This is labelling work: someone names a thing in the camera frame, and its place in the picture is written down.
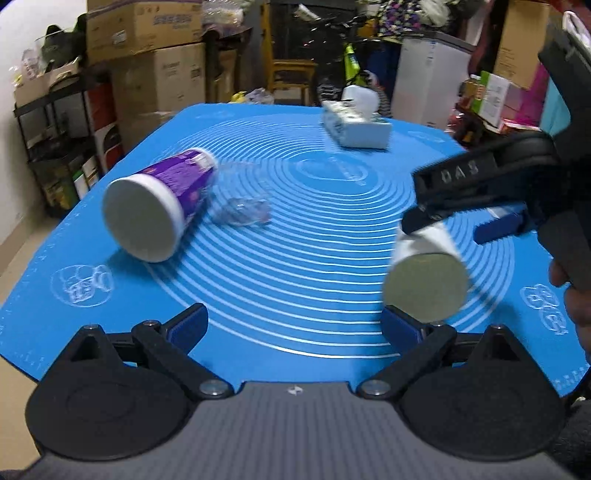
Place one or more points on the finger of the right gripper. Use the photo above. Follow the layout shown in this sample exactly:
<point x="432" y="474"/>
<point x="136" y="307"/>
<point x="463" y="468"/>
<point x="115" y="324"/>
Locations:
<point x="508" y="171"/>
<point x="513" y="224"/>

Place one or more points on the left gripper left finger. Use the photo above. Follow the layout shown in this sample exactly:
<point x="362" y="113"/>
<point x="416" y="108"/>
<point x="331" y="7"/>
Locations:
<point x="111" y="396"/>

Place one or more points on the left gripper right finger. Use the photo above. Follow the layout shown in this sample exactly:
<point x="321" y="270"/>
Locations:
<point x="475" y="396"/>

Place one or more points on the white paper cup with ink art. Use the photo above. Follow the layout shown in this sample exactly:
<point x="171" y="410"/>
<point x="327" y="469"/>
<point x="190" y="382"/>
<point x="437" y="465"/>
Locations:
<point x="426" y="278"/>

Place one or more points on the purple paper cup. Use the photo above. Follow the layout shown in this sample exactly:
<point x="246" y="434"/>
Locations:
<point x="147" y="213"/>

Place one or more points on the clear plastic cup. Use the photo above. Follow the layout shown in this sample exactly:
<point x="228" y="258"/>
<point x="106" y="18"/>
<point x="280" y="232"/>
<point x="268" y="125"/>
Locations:
<point x="244" y="207"/>

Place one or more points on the person's right hand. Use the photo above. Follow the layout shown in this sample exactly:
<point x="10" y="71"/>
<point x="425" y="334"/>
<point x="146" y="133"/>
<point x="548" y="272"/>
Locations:
<point x="577" y="303"/>

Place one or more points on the green and white carton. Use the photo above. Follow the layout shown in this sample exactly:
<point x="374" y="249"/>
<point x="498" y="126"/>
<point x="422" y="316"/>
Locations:
<point x="491" y="97"/>

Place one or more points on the tall brown cardboard box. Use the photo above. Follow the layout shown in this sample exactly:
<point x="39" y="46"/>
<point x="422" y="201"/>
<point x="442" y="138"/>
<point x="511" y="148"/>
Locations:
<point x="523" y="36"/>

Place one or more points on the white tissue box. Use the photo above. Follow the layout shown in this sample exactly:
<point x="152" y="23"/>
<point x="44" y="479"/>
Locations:
<point x="355" y="122"/>

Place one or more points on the floral cloth pile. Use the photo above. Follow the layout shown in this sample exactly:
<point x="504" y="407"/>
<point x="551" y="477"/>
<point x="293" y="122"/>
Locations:
<point x="398" y="18"/>

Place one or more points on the blue silicone baking mat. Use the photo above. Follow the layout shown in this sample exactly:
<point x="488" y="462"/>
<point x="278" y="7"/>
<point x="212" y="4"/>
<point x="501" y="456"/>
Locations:
<point x="297" y="299"/>

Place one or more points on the bicycle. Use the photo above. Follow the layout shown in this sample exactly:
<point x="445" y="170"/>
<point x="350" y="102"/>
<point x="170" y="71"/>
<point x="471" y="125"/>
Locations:
<point x="342" y="57"/>

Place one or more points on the wooden chair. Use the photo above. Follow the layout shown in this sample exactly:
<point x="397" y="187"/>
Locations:
<point x="283" y="74"/>

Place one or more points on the black metal shelf rack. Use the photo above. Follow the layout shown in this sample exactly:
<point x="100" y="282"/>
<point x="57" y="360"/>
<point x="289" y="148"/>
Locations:
<point x="70" y="135"/>

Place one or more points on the lower cardboard box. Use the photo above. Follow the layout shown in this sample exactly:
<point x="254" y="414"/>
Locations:
<point x="151" y="88"/>

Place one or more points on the upper open cardboard box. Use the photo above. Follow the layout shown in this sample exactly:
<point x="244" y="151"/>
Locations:
<point x="119" y="29"/>

